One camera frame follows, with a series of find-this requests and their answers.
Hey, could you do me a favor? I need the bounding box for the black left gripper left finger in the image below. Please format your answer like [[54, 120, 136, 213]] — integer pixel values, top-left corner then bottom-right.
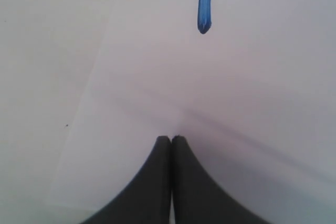
[[83, 136, 172, 224]]

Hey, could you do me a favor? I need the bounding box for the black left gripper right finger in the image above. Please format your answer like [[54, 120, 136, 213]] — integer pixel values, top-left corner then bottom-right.
[[171, 135, 267, 224]]

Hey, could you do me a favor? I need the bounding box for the white paper sheet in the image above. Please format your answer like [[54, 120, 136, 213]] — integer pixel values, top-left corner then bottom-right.
[[49, 0, 335, 223]]

